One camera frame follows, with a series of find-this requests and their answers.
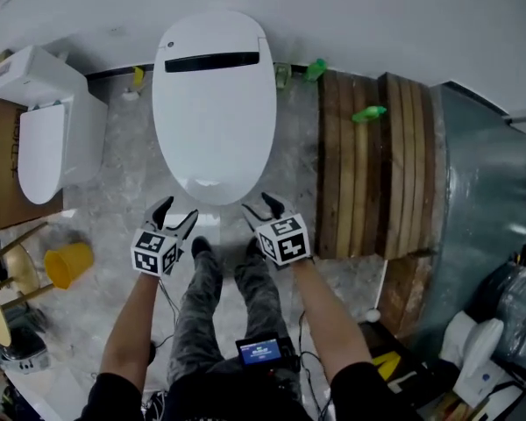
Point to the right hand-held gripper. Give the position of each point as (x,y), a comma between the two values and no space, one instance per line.
(285,241)

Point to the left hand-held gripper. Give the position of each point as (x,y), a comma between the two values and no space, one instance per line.
(153,252)

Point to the white plastic curved appliance part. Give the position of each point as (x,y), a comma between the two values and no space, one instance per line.
(215,138)

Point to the person's right forearm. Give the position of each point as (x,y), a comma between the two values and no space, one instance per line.
(329,323)

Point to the person's left forearm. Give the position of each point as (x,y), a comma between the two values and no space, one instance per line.
(129,336)

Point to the white tank toilet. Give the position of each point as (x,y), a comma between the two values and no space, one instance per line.
(48,147)

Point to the white smart toilet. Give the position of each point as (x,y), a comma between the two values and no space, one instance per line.
(210,29)

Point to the person's right black shoe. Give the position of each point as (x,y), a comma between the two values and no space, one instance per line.
(254,248)

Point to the person's black shoe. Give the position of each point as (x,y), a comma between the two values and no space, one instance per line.
(201,247)
(254,248)

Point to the person's left black shoe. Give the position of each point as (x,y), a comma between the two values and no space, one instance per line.
(201,247)

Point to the person's right leg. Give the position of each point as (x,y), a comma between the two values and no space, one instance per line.
(263,305)

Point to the person's leg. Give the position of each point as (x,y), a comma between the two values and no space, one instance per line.
(263,305)
(197,314)

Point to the person's left leg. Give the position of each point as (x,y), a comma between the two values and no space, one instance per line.
(197,314)

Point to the wooden step platform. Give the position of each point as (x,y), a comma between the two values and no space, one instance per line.
(368,182)

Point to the yellow plastic bucket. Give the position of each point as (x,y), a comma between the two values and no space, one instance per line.
(68,266)

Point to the chest-mounted screen device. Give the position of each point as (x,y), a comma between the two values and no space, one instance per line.
(260,351)

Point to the green plastic bottle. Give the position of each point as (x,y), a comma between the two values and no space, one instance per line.
(368,114)
(316,69)

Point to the small white ball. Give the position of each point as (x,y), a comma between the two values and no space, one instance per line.
(373,315)

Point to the small yellow bottle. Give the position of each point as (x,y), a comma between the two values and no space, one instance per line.
(138,76)

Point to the brown cardboard box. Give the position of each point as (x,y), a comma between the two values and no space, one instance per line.
(0,169)

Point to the black round appliance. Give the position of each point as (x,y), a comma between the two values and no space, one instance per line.
(24,351)

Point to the grey painted ramp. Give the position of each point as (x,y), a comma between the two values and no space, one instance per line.
(482,213)

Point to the plastic wrapped bundle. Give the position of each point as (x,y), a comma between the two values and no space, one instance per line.
(521,318)

